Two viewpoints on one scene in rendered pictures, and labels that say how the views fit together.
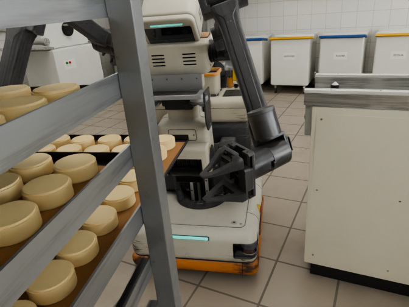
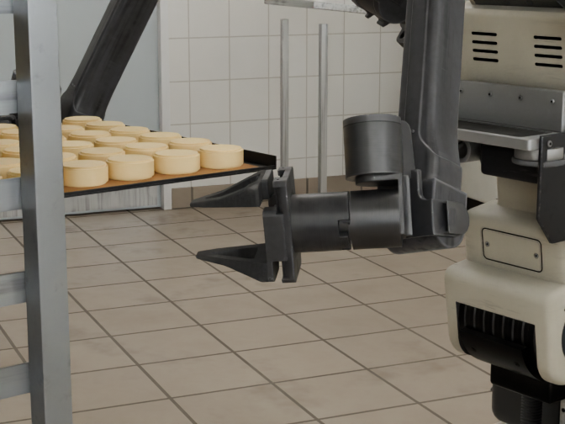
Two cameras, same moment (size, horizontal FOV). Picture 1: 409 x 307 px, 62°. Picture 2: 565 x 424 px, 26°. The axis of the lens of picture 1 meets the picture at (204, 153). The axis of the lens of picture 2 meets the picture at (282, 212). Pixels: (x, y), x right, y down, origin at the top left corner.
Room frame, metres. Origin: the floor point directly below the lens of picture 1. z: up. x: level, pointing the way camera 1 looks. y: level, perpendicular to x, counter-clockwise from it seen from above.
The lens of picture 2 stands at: (-0.32, -0.79, 1.18)
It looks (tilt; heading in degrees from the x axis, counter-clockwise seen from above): 12 degrees down; 38
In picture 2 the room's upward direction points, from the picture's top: straight up
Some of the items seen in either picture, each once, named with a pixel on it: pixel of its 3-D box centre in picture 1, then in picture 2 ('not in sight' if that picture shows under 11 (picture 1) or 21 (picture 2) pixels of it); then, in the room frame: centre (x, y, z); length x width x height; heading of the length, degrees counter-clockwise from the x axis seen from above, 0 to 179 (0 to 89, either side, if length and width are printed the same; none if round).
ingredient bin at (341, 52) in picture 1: (342, 63); not in sight; (4.62, -1.94, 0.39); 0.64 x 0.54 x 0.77; 151
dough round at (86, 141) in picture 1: (83, 142); (129, 136); (0.72, 0.27, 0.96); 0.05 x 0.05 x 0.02
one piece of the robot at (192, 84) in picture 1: (176, 102); (499, 156); (1.33, 0.10, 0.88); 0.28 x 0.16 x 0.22; 77
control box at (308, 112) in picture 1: (313, 111); not in sight; (1.41, -0.48, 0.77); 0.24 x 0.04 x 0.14; 154
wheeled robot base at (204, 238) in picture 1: (204, 214); not in sight; (1.61, 0.03, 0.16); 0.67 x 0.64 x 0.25; 167
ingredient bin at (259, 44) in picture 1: (250, 63); not in sight; (5.23, -0.80, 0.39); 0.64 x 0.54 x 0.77; 155
